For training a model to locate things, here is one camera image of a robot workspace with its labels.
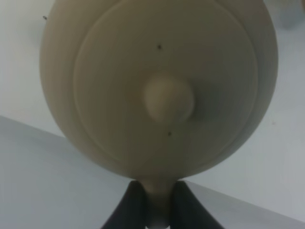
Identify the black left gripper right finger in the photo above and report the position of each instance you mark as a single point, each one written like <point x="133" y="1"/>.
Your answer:
<point x="186" y="212"/>

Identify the beige teapot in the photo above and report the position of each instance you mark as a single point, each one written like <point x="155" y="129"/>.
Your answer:
<point x="158" y="90"/>

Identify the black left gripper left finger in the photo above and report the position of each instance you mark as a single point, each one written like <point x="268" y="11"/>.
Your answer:
<point x="131" y="211"/>

